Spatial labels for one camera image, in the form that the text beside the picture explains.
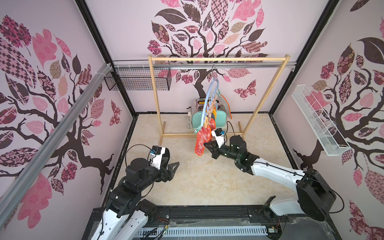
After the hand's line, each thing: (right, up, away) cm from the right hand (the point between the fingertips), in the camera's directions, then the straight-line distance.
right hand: (204, 145), depth 78 cm
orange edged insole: (+16, +23, +23) cm, 36 cm away
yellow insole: (+5, +18, +1) cm, 18 cm away
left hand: (-16, -8, -11) cm, 21 cm away
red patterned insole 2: (+4, +11, -2) cm, 12 cm away
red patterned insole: (-1, +5, -4) cm, 7 cm away
